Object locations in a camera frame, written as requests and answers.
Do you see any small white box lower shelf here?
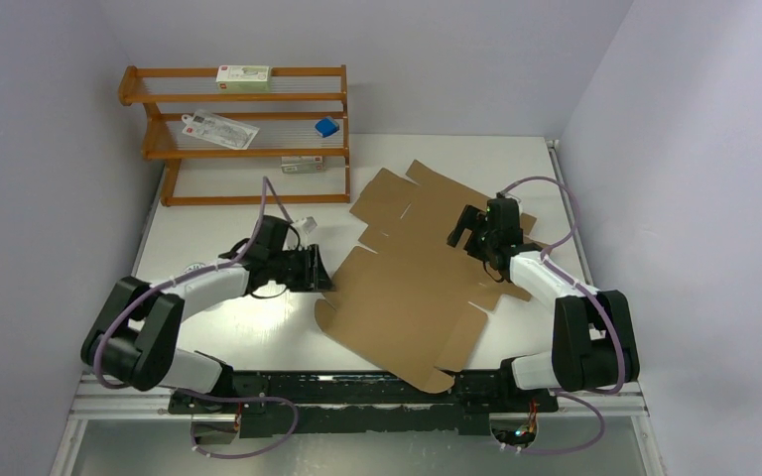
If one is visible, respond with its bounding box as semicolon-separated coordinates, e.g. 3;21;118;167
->
280;156;325;175

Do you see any orange wooden shelf rack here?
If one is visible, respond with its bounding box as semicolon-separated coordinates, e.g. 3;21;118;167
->
117;64;351;206

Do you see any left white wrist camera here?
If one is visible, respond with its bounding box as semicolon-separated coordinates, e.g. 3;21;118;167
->
292;216;318;240

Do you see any blue white patterned round tape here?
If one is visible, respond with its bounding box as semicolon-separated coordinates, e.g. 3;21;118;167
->
183;263;206;274

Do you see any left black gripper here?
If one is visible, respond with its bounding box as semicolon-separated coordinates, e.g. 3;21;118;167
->
267;243;334;292

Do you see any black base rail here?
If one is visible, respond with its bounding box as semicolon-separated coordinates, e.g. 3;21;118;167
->
168;366;559;438

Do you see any white green box top shelf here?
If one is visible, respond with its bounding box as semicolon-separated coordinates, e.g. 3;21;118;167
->
215;65;271;94

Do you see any small blue box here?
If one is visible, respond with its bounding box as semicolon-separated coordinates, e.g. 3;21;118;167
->
315;116;340;138

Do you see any brown cardboard box sheet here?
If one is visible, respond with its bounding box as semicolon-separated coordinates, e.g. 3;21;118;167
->
315;161;531;394

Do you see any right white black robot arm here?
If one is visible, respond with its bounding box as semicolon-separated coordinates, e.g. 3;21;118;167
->
446;195;640;411

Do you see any clear plastic package red label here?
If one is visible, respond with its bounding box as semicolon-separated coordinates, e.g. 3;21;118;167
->
181;109;260;151

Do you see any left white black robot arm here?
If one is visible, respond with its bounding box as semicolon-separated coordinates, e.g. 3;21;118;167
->
80;215;334;413

